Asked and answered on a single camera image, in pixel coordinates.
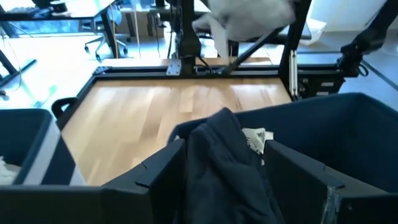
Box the yellow cable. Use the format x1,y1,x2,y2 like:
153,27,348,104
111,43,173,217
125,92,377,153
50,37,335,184
110,12,121,59

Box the black controller box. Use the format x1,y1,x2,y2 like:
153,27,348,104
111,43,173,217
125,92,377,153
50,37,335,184
297,77,346,98

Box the light grey shirt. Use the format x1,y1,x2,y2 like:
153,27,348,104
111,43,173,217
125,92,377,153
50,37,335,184
192,0,296,60

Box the navy white striped fabric bin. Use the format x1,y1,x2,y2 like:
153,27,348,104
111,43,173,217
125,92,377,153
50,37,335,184
167,92,398,194
0,108,86,187

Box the large white garment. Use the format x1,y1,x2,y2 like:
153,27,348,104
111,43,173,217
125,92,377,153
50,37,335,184
0,155,21,185

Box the black jointed stand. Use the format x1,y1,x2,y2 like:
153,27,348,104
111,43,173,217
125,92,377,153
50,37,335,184
337,0,398,78

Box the black desk foot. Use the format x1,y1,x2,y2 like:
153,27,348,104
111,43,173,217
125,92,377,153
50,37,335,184
0,49,37,88

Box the office chair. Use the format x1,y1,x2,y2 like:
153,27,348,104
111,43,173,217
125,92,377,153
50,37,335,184
83,4,129,63

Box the navy blue garment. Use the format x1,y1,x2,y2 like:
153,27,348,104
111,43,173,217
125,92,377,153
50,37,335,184
167,107,285,224

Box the black frame handle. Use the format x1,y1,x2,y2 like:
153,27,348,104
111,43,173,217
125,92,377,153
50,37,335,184
50,96,79,120

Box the black aluminium table frame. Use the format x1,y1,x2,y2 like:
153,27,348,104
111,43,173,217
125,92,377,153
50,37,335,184
55,0,346,131

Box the white bag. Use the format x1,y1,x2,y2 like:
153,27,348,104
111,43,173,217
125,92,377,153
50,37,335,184
306,17,328,47

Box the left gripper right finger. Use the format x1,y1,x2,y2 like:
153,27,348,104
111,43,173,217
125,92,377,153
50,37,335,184
263,139,346,224

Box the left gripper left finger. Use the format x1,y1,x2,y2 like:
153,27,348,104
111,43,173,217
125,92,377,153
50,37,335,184
101,138,188,224

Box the black framed desk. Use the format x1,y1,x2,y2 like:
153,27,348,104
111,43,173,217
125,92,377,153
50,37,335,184
0,0,123,60

